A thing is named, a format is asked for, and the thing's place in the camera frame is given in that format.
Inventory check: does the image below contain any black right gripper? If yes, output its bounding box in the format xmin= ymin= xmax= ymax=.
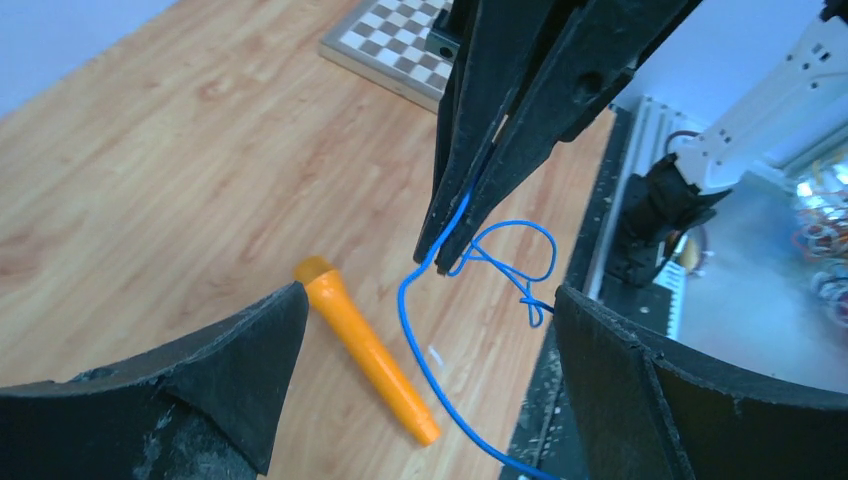
xmin=413 ymin=0 xmax=695 ymax=265

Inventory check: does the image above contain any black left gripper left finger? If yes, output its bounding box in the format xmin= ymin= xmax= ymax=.
xmin=1 ymin=282 xmax=309 ymax=479

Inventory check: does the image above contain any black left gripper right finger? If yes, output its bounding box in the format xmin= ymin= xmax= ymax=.
xmin=554 ymin=285 xmax=847 ymax=479

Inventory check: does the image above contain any wooden chessboard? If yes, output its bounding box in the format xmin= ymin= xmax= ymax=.
xmin=319 ymin=0 xmax=451 ymax=112

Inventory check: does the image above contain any orange toy microphone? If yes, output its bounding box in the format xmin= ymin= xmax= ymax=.
xmin=293 ymin=256 xmax=441 ymax=446

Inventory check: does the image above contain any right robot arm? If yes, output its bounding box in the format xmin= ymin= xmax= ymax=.
xmin=413 ymin=1 xmax=847 ymax=274

